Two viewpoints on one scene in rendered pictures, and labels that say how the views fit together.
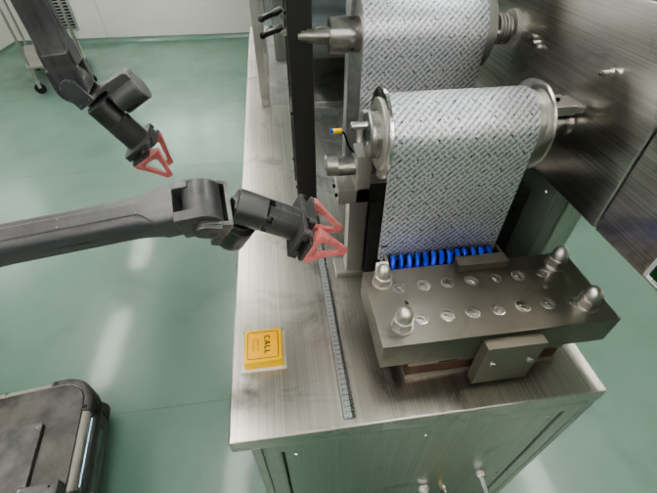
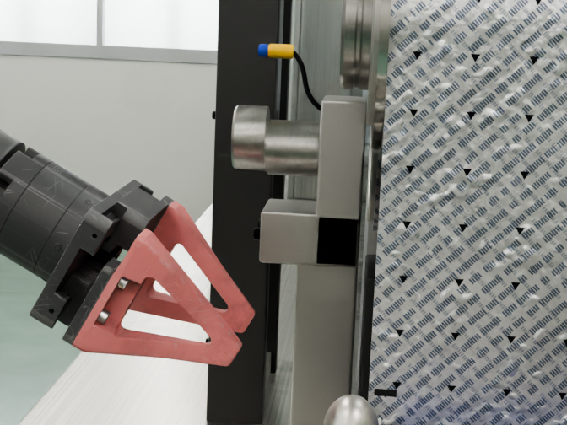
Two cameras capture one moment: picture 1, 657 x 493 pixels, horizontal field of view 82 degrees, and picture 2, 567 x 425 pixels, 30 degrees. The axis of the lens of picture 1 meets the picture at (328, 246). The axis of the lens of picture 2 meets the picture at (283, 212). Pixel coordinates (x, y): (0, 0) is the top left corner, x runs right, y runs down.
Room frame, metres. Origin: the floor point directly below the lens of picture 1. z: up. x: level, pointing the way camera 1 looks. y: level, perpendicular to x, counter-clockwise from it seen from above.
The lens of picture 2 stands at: (-0.03, -0.16, 1.25)
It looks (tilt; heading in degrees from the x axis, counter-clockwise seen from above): 10 degrees down; 12
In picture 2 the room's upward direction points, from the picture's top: 2 degrees clockwise
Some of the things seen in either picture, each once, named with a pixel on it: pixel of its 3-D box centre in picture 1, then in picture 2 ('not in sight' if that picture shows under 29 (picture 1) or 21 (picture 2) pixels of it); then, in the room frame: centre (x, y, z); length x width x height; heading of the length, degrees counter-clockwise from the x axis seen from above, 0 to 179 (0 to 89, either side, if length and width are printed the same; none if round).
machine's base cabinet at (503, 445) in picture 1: (330, 199); not in sight; (1.52, -0.01, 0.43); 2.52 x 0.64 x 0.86; 8
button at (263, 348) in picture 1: (263, 347); not in sight; (0.39, 0.12, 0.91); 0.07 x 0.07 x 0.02; 8
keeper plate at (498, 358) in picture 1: (505, 360); not in sight; (0.34, -0.30, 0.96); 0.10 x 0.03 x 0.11; 98
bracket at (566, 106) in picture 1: (558, 104); not in sight; (0.62, -0.38, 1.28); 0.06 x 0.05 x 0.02; 98
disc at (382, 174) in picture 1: (379, 134); (382, 24); (0.58, -0.08, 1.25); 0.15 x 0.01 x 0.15; 8
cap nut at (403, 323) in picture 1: (404, 317); not in sight; (0.36, -0.12, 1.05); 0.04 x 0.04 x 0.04
